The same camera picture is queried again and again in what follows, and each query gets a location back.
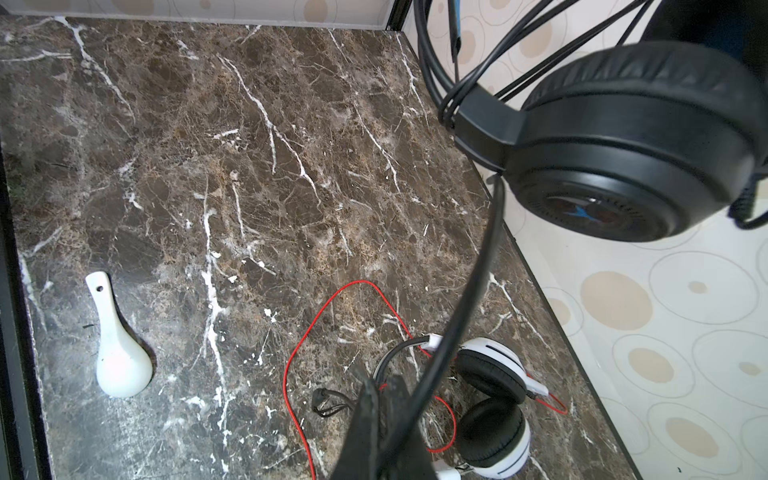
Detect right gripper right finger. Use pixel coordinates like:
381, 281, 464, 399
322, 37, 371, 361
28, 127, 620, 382
380, 375, 437, 480

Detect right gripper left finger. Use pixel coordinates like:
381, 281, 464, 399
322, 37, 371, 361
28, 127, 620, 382
330, 378, 380, 480

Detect black headphone cable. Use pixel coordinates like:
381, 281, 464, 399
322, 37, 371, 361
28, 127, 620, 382
311, 0, 661, 480

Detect black blue headphones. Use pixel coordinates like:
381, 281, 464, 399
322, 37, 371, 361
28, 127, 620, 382
413, 1, 767, 242

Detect white black headphones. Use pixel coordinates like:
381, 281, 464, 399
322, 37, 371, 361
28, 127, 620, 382
373, 334, 550, 480

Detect white ceramic spoon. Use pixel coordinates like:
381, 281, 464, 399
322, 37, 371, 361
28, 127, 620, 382
85, 271, 153, 398

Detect red headphone cable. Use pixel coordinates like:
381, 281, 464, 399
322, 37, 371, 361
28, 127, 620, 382
281, 279, 568, 480

